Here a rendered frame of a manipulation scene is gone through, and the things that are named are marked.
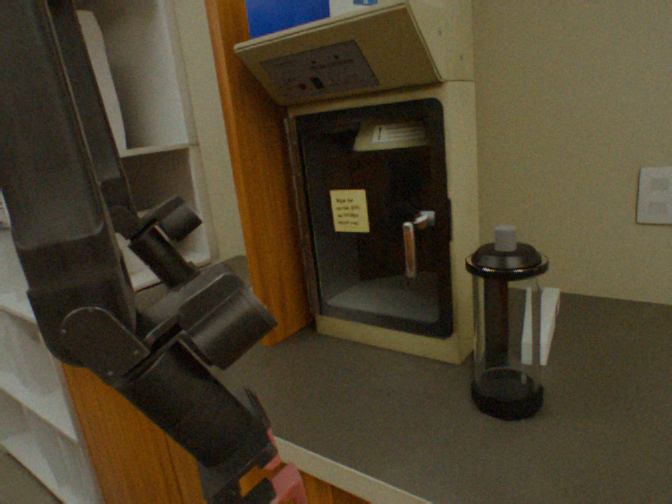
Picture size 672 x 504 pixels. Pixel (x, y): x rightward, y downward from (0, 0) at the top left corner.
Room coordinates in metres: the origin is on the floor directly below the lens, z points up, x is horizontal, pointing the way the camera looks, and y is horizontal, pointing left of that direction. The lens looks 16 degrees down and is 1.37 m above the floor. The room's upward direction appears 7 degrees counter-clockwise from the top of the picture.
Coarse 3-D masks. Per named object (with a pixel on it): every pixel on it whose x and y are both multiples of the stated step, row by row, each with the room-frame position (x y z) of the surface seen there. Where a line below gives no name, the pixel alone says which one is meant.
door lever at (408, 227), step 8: (416, 216) 0.73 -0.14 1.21; (424, 216) 0.72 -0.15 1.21; (408, 224) 0.69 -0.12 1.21; (416, 224) 0.70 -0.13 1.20; (424, 224) 0.72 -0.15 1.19; (408, 232) 0.69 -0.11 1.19; (408, 240) 0.69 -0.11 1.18; (408, 248) 0.69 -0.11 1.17; (408, 256) 0.69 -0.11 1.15; (416, 256) 0.69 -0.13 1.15; (408, 264) 0.69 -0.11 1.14; (416, 264) 0.69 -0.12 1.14; (408, 272) 0.69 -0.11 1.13; (416, 272) 0.69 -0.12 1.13
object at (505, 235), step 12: (504, 228) 0.59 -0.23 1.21; (504, 240) 0.58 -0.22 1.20; (480, 252) 0.59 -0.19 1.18; (492, 252) 0.58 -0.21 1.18; (504, 252) 0.58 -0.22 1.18; (516, 252) 0.57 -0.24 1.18; (528, 252) 0.56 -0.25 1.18; (480, 264) 0.57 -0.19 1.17; (492, 264) 0.56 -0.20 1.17; (504, 264) 0.55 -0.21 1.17; (516, 264) 0.55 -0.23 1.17; (528, 264) 0.55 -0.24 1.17
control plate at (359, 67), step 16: (320, 48) 0.73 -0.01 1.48; (336, 48) 0.72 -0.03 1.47; (352, 48) 0.71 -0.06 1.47; (272, 64) 0.80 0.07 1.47; (288, 64) 0.78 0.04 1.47; (304, 64) 0.77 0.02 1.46; (320, 64) 0.76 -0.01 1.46; (336, 64) 0.74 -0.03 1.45; (352, 64) 0.73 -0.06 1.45; (368, 64) 0.72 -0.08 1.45; (272, 80) 0.83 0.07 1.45; (288, 80) 0.81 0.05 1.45; (304, 80) 0.80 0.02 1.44; (320, 80) 0.78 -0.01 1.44; (336, 80) 0.77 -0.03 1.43; (352, 80) 0.76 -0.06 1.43; (368, 80) 0.74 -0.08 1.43; (288, 96) 0.85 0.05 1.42; (304, 96) 0.83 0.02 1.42
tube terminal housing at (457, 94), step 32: (384, 0) 0.77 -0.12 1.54; (448, 0) 0.72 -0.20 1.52; (448, 32) 0.71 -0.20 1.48; (448, 64) 0.71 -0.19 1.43; (352, 96) 0.81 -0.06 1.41; (384, 96) 0.77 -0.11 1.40; (416, 96) 0.74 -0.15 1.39; (448, 96) 0.71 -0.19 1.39; (448, 128) 0.71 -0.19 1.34; (448, 160) 0.71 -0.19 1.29; (448, 192) 0.71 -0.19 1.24; (320, 320) 0.89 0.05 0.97; (416, 352) 0.76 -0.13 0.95; (448, 352) 0.72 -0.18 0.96
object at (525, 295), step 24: (480, 288) 0.57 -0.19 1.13; (504, 288) 0.55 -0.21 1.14; (528, 288) 0.55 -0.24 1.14; (480, 312) 0.58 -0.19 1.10; (504, 312) 0.55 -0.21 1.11; (528, 312) 0.55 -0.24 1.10; (480, 336) 0.58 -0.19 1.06; (504, 336) 0.55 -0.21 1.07; (528, 336) 0.55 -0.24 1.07; (480, 360) 0.58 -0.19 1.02; (504, 360) 0.55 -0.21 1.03; (528, 360) 0.55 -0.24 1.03; (480, 384) 0.58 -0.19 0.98; (504, 384) 0.55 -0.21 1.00; (528, 384) 0.55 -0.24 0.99
